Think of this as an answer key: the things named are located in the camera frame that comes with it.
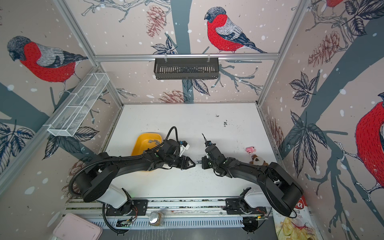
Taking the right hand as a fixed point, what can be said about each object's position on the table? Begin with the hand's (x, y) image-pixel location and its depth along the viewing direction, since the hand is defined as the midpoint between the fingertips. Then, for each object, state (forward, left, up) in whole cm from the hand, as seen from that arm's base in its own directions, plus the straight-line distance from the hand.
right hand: (201, 161), depth 88 cm
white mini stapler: (-1, +2, 0) cm, 2 cm away
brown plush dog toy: (+2, -34, 0) cm, 34 cm away
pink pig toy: (+9, -31, -1) cm, 32 cm away
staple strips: (+13, +30, 0) cm, 33 cm away
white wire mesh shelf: (+7, +67, +31) cm, 74 cm away
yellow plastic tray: (+12, +38, +1) cm, 40 cm away
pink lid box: (-35, +58, +2) cm, 68 cm away
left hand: (-6, +4, +6) cm, 10 cm away
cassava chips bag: (-29, -45, +1) cm, 54 cm away
